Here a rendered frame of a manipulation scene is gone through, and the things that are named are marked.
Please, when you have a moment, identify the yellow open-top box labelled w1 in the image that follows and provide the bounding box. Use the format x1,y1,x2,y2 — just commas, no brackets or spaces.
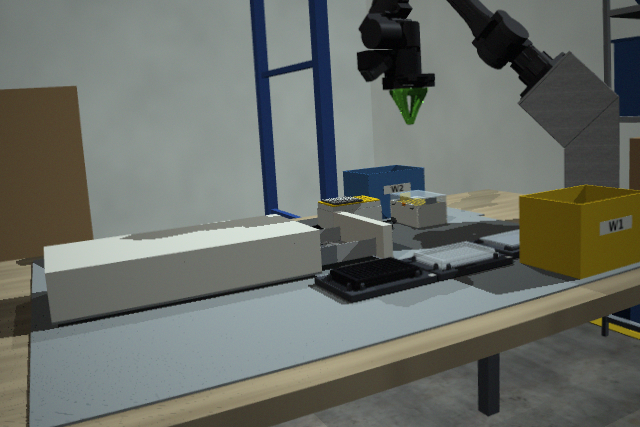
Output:
519,185,640,279

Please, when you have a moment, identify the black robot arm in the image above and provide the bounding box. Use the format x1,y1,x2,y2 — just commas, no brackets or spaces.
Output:
357,0,565,97

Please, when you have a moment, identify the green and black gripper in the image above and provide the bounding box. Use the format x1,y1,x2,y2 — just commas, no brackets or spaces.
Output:
382,47,435,125

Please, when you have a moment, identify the blue open-top bin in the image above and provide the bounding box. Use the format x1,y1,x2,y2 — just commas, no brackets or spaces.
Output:
343,165,425,219

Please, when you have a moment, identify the grey flat mat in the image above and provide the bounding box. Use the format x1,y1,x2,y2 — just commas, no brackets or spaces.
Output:
29,207,640,427

